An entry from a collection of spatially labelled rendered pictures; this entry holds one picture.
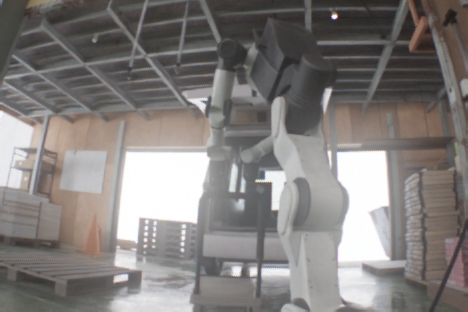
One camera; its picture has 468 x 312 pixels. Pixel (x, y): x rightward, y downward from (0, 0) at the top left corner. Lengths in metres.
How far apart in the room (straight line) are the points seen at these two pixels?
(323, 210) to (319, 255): 0.13
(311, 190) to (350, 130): 4.92
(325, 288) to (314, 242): 0.14
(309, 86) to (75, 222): 6.36
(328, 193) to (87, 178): 6.30
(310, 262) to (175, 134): 5.42
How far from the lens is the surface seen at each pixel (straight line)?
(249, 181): 1.62
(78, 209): 6.96
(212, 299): 1.68
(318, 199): 0.88
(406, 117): 6.13
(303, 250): 0.90
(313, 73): 1.01
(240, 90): 2.65
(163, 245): 6.41
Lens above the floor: 0.52
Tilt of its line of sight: 20 degrees up
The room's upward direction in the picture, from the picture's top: 3 degrees clockwise
